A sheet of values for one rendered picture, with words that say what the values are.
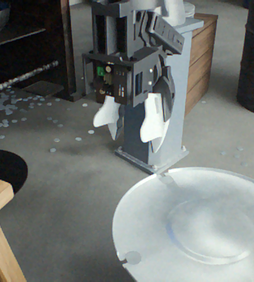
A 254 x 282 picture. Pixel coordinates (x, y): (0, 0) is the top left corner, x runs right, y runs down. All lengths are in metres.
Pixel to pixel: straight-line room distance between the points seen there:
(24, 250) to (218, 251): 0.54
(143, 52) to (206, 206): 0.27
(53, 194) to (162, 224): 0.57
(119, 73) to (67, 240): 0.60
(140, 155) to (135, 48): 0.73
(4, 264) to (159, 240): 0.29
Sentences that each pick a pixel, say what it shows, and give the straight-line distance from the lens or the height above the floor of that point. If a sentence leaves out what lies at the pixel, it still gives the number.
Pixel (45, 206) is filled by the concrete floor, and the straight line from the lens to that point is 1.02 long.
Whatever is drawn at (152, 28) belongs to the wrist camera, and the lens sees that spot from 0.43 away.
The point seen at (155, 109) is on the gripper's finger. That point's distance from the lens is 0.45.
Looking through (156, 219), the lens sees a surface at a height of 0.30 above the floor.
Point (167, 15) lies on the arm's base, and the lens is 0.95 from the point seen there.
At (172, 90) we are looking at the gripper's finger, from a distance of 0.44.
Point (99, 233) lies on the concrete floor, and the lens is 0.92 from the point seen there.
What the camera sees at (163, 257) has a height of 0.30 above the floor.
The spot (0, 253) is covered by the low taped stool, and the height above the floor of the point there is 0.20.
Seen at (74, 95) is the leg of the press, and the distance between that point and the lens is 1.57.
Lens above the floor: 0.67
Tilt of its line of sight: 33 degrees down
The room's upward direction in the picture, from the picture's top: straight up
